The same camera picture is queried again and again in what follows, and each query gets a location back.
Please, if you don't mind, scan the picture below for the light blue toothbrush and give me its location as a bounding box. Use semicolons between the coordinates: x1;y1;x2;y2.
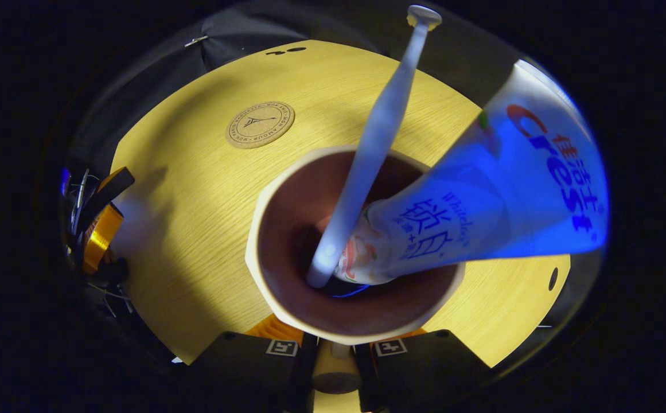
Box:
306;5;442;289

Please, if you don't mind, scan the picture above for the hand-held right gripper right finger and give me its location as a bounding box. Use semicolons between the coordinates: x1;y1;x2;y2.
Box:
356;328;491;413

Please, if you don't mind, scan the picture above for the beige cup with handle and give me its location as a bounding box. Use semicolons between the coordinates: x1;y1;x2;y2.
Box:
245;145;465;396

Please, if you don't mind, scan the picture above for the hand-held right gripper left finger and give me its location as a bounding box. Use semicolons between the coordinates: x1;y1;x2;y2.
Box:
186;314;317;413

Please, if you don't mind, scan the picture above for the round cork coaster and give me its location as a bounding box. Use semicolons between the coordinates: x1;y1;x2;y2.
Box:
225;101;296;150

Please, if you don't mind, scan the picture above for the wooden desktop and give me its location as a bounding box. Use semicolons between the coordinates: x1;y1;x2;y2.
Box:
109;39;571;413

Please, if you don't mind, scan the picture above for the white toothpaste tube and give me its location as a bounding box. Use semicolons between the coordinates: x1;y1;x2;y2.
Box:
333;59;610;286

